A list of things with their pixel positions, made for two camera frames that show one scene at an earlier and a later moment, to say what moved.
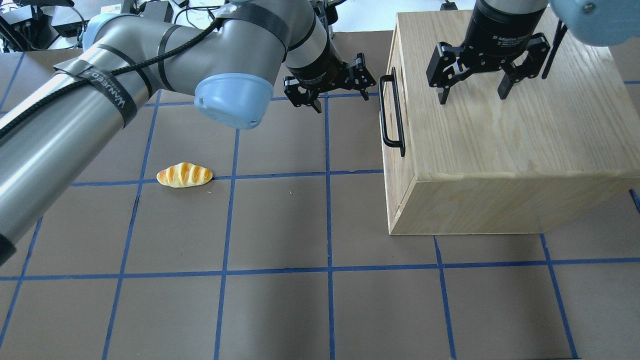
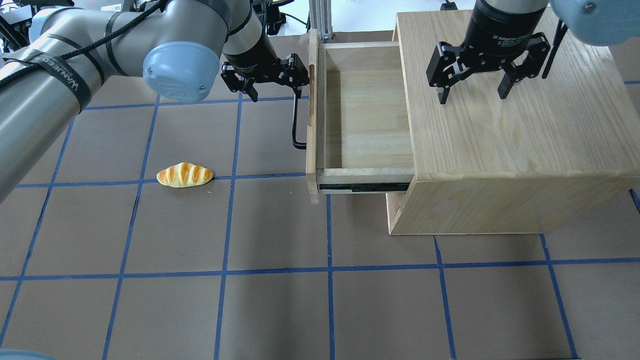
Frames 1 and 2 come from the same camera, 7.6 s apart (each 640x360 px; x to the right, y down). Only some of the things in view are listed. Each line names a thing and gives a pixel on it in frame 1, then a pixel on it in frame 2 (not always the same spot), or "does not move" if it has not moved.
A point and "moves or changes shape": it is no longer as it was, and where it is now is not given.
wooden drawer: [398, 166] moves or changes shape
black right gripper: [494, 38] does not move
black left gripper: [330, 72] → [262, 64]
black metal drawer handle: [400, 142] → [300, 145]
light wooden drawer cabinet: [555, 148] does not move
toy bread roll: [183, 175] does not move
